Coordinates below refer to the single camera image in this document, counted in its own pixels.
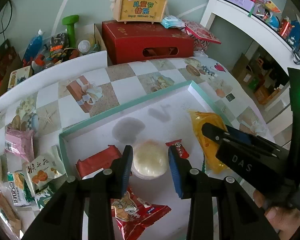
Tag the small red candy packet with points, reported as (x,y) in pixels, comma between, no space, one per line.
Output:
(180,148)

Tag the green dumbbell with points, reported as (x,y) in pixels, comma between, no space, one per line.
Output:
(69,22)

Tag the white card game box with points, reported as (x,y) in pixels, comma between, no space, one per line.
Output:
(18,76)

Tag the beige orange barcode snack pack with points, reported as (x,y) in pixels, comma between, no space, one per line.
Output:
(9,217)

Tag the white teal-rimmed tray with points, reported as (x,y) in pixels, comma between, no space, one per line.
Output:
(162,116)

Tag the red white-striped snack pack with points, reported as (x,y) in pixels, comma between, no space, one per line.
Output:
(102,159)

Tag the blue liquid plastic bottle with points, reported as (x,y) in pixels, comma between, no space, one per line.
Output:
(33,48)

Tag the white foam board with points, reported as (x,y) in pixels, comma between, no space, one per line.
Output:
(53,75)

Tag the red patterned flat pouch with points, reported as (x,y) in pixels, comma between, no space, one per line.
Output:
(201,36)

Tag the red rice cracker bag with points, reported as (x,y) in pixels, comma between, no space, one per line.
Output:
(134,215)

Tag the green white milk snack pack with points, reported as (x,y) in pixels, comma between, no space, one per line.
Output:
(43,196)

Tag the blue wet wipes pack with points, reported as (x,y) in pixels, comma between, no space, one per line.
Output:
(170,21)

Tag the white orange cookie packet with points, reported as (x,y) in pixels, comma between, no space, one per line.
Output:
(43,169)

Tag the checkered patterned tablecloth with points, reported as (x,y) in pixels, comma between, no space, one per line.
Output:
(57,107)

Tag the pink barcode snack pack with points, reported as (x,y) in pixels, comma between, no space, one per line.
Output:
(19,143)

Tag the yellow children's day carry box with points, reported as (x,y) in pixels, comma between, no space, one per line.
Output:
(138,10)

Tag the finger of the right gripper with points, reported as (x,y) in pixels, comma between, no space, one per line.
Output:
(216,134)
(236,135)

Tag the white shelf unit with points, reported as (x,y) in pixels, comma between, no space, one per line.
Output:
(241,34)

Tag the round clear lidded jar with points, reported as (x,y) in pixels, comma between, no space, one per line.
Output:
(84,46)

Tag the person's right hand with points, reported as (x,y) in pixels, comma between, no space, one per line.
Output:
(286,221)

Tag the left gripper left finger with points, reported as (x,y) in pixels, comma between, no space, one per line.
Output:
(62,217)

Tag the large red gift box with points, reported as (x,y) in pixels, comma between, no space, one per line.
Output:
(141,41)

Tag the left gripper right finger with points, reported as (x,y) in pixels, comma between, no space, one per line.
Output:
(238,216)

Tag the colourful toy pile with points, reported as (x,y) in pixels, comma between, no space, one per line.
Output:
(59,49)

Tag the round cream mochi cake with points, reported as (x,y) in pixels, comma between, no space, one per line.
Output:
(150,159)

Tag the green white korean snack bag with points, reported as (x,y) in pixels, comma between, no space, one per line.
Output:
(20,192)

